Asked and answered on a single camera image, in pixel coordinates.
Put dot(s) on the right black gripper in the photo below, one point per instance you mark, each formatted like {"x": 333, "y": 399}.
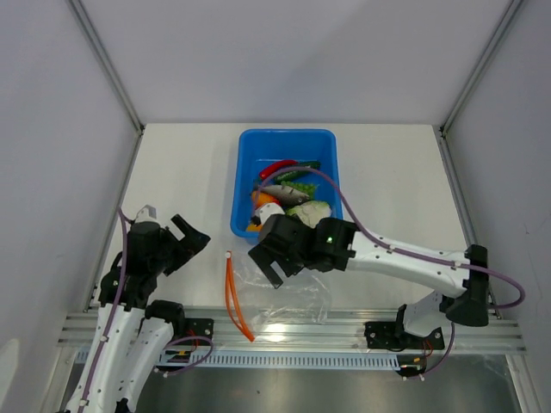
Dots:
{"x": 264, "y": 258}

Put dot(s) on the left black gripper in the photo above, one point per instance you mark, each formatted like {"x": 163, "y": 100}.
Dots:
{"x": 192, "y": 243}

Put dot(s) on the clear orange zip bag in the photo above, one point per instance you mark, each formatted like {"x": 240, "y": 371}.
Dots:
{"x": 253, "y": 304}

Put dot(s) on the grey toy fish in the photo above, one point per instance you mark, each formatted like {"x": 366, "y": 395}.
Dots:
{"x": 286, "y": 195}

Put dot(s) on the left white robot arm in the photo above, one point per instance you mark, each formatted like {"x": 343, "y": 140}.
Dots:
{"x": 132, "y": 331}

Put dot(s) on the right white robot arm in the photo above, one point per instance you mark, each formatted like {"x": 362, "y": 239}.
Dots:
{"x": 457, "y": 279}

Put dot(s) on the red orange mango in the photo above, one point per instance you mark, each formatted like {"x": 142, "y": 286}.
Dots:
{"x": 259, "y": 199}

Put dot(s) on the green cucumber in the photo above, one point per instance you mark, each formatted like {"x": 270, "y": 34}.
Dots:
{"x": 293, "y": 175}

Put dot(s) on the red chili pepper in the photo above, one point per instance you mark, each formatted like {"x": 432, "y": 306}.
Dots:
{"x": 276, "y": 166}

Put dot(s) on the blue plastic bin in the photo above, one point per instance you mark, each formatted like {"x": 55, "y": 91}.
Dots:
{"x": 259, "y": 148}

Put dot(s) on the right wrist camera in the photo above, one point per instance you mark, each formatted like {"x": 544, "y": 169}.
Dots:
{"x": 264, "y": 212}

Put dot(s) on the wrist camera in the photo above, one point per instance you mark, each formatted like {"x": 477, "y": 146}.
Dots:
{"x": 146, "y": 214}
{"x": 264, "y": 212}

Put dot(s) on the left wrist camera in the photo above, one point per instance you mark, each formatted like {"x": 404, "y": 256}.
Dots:
{"x": 146, "y": 214}

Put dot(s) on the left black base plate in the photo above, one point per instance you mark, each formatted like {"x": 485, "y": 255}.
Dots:
{"x": 198, "y": 327}

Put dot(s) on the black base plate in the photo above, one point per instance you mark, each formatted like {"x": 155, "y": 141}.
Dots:
{"x": 198, "y": 327}
{"x": 388, "y": 336}

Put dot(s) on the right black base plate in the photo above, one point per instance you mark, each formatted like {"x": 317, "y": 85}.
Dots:
{"x": 388, "y": 336}

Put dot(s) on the right aluminium frame post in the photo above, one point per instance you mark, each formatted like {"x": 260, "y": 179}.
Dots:
{"x": 482, "y": 63}

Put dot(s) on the aluminium frame post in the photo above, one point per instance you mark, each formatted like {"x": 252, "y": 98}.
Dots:
{"x": 100, "y": 52}
{"x": 482, "y": 63}

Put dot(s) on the aluminium front rail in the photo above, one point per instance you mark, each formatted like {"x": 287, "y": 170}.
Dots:
{"x": 342, "y": 332}

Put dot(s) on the left aluminium frame post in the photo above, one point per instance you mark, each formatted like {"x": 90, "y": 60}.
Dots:
{"x": 100, "y": 52}

